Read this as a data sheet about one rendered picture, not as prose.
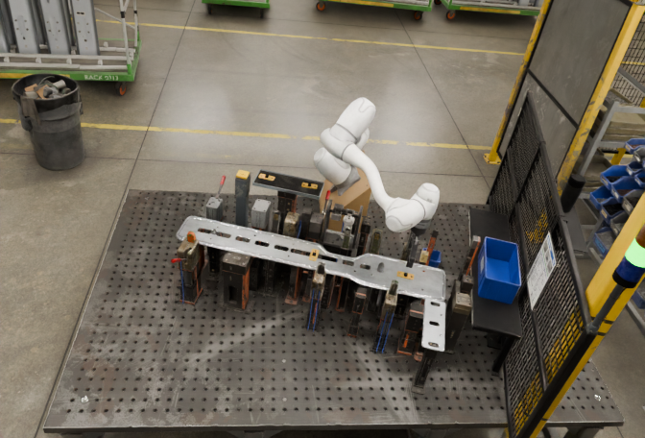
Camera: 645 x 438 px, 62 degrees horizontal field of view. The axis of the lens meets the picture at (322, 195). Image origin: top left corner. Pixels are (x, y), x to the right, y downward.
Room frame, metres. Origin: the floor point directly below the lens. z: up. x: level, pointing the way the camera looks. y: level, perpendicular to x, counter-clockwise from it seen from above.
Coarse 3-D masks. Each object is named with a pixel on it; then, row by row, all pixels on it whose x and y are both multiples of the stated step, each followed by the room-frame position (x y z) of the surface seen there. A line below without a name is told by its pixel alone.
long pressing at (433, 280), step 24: (192, 216) 2.13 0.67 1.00; (216, 240) 1.97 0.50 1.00; (264, 240) 2.02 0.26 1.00; (288, 240) 2.05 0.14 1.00; (288, 264) 1.88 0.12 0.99; (312, 264) 1.90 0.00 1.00; (336, 264) 1.92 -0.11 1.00; (360, 264) 1.94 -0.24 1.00; (384, 288) 1.80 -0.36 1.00; (408, 288) 1.82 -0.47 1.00; (432, 288) 1.84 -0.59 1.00
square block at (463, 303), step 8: (456, 296) 1.76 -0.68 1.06; (464, 296) 1.76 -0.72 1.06; (456, 304) 1.71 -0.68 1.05; (464, 304) 1.71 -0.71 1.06; (448, 312) 1.78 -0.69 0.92; (456, 312) 1.71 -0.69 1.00; (464, 312) 1.71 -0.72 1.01; (448, 320) 1.73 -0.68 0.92; (456, 320) 1.71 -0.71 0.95; (464, 320) 1.71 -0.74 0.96; (448, 328) 1.71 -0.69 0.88; (456, 328) 1.71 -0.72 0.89; (448, 336) 1.71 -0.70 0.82; (456, 336) 1.71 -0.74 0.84; (448, 344) 1.71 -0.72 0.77; (440, 352) 1.71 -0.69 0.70; (448, 352) 1.71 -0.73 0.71
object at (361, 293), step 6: (360, 288) 1.79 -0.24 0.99; (360, 294) 1.75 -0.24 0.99; (360, 300) 1.73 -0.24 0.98; (354, 306) 1.73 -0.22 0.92; (360, 306) 1.73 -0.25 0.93; (354, 312) 1.74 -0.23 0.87; (360, 312) 1.73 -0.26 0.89; (354, 318) 1.74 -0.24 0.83; (348, 324) 1.81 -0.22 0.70; (354, 324) 1.74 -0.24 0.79; (348, 330) 1.74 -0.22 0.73; (354, 330) 1.74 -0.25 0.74; (354, 336) 1.73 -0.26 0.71
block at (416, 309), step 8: (416, 304) 1.74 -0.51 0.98; (408, 312) 1.73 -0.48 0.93; (416, 312) 1.70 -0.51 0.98; (408, 320) 1.67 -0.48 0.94; (416, 320) 1.67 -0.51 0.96; (408, 328) 1.67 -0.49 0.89; (416, 328) 1.67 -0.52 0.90; (400, 336) 1.75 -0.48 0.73; (408, 336) 1.68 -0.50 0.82; (400, 344) 1.68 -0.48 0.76; (408, 344) 1.67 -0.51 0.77; (400, 352) 1.67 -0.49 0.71; (408, 352) 1.67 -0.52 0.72
